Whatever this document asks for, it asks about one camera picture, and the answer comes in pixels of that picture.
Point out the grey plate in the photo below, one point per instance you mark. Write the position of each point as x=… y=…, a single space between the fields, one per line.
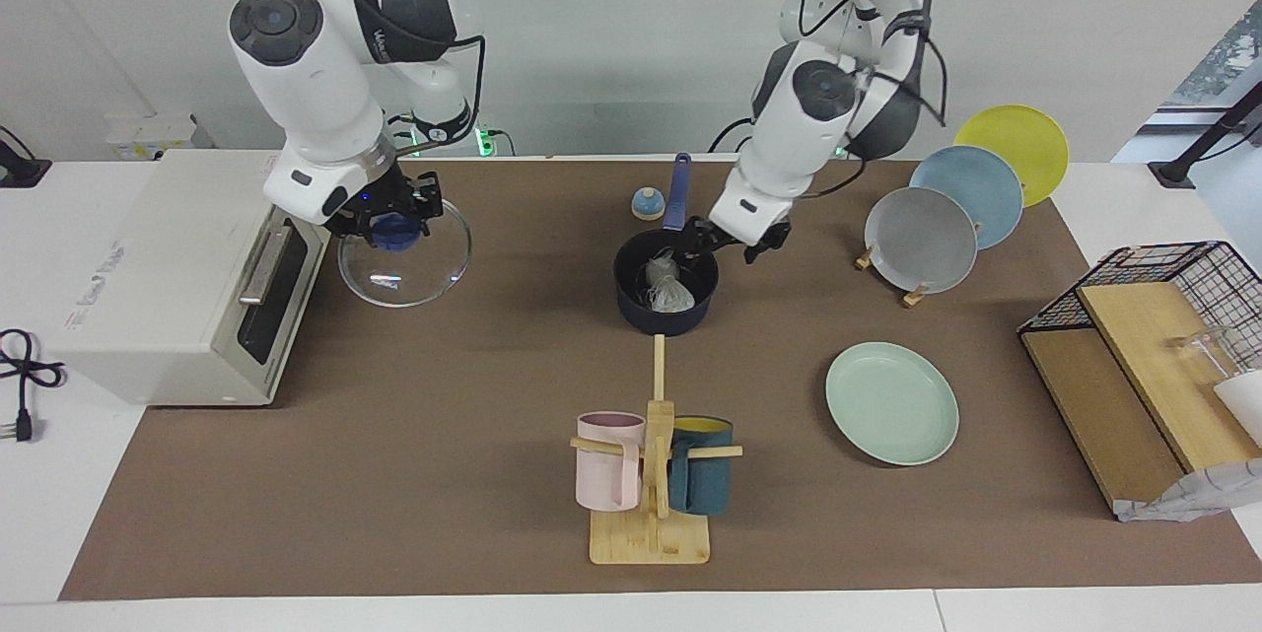
x=922 y=243

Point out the wooden plate rack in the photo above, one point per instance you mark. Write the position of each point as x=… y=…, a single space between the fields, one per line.
x=915 y=297

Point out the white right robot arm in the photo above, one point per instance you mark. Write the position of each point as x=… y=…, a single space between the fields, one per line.
x=315 y=100

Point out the white cup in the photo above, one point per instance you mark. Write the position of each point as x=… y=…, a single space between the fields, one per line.
x=1244 y=405

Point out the clear glass cup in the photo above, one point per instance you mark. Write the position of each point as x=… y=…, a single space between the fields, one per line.
x=1208 y=356

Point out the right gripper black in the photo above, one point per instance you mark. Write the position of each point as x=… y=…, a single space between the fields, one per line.
x=389 y=203

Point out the yellow plate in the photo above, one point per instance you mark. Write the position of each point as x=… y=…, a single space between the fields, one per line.
x=1025 y=139

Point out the white power box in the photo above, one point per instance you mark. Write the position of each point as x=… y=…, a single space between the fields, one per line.
x=148 y=134

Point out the light blue plate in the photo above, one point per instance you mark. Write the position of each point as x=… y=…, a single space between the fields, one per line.
x=981 y=183

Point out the pink mug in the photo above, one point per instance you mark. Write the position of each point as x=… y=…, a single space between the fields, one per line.
x=606 y=474

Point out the power strip green light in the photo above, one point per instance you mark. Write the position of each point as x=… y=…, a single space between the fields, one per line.
x=490 y=141

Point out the clear plastic noodle bag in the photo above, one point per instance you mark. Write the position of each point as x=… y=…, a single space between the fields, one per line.
x=670 y=289

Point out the brown table mat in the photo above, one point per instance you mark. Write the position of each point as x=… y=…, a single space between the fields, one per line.
x=444 y=474

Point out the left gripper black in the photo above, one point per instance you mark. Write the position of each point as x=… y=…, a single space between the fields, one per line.
x=754 y=238

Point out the wooden mug tree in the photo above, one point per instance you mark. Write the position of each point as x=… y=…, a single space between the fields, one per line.
x=651 y=538

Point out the black desk clamp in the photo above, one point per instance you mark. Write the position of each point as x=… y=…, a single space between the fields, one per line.
x=20 y=169

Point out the beige toaster oven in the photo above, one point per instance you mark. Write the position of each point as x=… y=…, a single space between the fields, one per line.
x=158 y=277

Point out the glass lid blue knob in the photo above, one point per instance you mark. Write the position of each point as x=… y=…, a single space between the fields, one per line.
x=414 y=277

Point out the mint green plate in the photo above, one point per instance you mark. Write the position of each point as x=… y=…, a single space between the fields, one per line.
x=892 y=405

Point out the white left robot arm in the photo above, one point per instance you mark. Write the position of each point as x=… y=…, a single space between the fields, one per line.
x=789 y=149

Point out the small blue round cap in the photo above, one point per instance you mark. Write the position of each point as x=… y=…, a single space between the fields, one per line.
x=647 y=206

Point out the dark teal mug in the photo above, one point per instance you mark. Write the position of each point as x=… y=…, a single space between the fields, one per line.
x=702 y=479

